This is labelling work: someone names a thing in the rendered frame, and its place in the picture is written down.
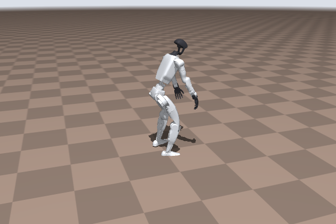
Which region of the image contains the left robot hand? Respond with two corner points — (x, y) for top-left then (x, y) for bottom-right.
(173, 83), (184, 99)

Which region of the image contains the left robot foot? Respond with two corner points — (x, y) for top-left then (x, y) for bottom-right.
(153, 139), (167, 146)

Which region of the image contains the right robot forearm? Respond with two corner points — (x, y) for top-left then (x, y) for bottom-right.
(185, 77), (197, 97)

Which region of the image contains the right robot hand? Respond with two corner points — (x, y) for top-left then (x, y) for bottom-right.
(192, 95), (198, 109)

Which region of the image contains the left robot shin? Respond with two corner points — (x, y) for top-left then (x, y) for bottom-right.
(156, 112), (168, 141)

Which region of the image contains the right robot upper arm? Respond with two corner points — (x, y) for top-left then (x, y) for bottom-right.
(174, 58), (189, 83)

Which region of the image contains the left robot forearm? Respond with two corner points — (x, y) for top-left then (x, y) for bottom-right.
(172, 76), (178, 88)

